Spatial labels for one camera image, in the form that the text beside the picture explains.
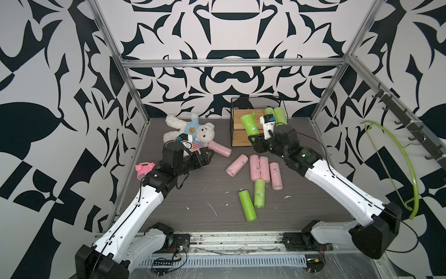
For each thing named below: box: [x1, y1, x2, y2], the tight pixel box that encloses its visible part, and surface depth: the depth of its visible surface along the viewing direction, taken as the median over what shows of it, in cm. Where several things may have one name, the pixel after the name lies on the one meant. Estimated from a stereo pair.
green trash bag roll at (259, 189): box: [253, 179, 266, 209], surface depth 86 cm
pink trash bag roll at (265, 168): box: [259, 155, 271, 184], surface depth 96 cm
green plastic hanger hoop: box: [360, 120, 420, 220], surface depth 62 cm
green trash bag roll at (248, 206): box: [238, 190, 258, 223], surface depth 83 cm
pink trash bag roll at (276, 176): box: [269, 161, 284, 191], surface depth 91 cm
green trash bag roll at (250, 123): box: [240, 112, 260, 137], surface depth 76 cm
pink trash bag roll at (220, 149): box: [207, 140, 233, 158], surface depth 104 cm
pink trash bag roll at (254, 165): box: [249, 154, 261, 182], surface depth 96 cm
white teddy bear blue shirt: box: [163, 113, 216, 149], surface depth 106 cm
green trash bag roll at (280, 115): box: [273, 106, 288, 125], surface depth 95 cm
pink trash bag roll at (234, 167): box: [225, 154, 249, 178], surface depth 96 cm
